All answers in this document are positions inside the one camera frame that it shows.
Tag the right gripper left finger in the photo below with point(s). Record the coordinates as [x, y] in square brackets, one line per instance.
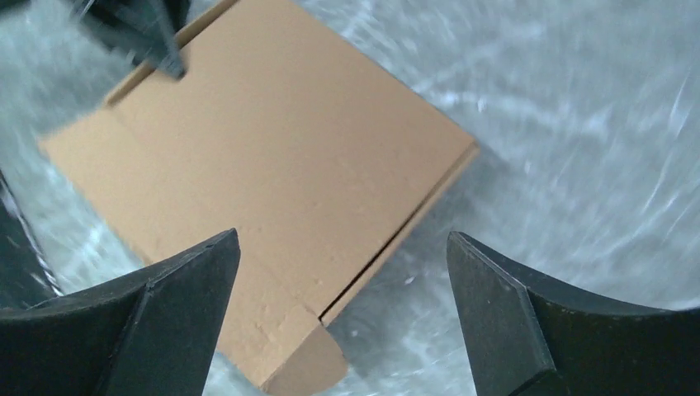
[150, 332]

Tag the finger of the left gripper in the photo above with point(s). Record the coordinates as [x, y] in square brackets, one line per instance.
[146, 29]

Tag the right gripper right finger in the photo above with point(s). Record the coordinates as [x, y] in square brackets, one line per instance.
[527, 333]

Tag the brown cardboard box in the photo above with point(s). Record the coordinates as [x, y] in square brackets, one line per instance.
[320, 159]

